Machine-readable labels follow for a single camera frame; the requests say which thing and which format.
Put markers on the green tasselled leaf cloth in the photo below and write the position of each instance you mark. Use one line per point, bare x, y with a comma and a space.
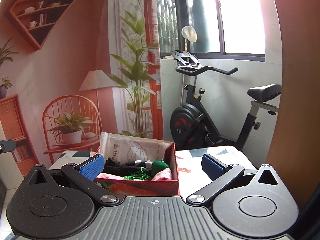
150, 171

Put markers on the printed living room backdrop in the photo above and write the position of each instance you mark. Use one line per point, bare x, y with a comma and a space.
71, 69

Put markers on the patterned white tablecloth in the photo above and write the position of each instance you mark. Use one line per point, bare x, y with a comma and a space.
190, 173

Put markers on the red strawberry cardboard box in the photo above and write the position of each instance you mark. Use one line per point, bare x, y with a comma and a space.
122, 188

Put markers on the pink knitted cloth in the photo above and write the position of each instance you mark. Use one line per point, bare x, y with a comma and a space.
164, 175

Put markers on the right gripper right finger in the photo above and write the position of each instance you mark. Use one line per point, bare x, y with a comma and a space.
222, 176

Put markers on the white bag on pole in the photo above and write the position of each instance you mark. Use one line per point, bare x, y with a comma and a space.
189, 33

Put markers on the white face mask package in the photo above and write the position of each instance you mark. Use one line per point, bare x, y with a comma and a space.
123, 149

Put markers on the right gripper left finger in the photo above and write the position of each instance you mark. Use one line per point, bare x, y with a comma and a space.
82, 177

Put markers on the black glove grey fingertips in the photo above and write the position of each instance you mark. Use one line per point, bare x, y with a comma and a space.
117, 169

